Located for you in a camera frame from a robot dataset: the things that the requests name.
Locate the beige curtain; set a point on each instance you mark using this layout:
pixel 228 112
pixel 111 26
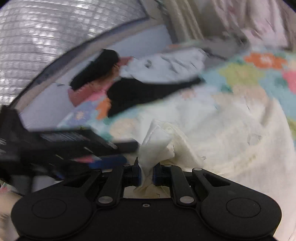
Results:
pixel 183 19

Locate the silver quilted window cover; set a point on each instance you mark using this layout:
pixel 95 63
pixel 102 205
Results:
pixel 36 33

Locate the pink bear print blanket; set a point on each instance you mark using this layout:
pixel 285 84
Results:
pixel 265 23

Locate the light grey sweatshirt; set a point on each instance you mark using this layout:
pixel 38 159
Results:
pixel 173 67

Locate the black garment on bed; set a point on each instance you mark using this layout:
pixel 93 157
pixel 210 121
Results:
pixel 129 92

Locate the cream bow print garment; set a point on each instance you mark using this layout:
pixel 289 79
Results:
pixel 244 139

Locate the grey t-shirt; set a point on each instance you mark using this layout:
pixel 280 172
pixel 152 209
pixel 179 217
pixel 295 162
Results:
pixel 223 47

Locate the black folded garment on suitcase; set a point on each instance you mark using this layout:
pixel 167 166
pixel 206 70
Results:
pixel 95 69

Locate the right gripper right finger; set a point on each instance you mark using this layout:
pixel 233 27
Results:
pixel 174 178

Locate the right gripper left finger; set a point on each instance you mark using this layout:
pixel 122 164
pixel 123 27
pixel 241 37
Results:
pixel 118 179

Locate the floral quilted bedspread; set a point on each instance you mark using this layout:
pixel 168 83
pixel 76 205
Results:
pixel 259 86

